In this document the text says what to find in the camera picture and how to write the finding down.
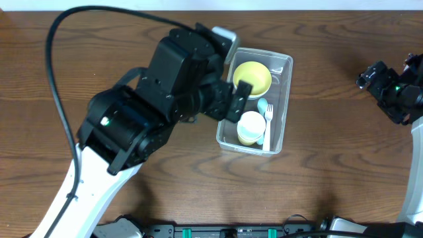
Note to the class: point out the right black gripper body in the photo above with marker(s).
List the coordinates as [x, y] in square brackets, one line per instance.
[369, 78]

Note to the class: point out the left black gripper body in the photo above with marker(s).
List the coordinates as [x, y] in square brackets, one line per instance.
[223, 100]

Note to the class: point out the white cup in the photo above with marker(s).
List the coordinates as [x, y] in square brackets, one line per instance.
[251, 125]

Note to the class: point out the light blue plastic spoon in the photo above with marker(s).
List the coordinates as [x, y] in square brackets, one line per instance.
[261, 106]

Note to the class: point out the white plastic fork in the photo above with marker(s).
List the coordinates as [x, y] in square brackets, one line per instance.
[268, 116]

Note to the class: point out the yellow bowl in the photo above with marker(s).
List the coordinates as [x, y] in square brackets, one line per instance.
[256, 74]

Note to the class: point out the yellow cup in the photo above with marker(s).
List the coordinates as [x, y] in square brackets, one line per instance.
[247, 141]

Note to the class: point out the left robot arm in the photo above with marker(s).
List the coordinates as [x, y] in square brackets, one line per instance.
[124, 125]

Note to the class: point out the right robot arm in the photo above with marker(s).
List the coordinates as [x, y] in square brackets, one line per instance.
[409, 221]

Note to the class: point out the clear plastic container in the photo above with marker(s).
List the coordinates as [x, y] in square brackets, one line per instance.
[280, 66]

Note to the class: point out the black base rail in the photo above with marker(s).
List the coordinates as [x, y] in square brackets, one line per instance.
[127, 226]

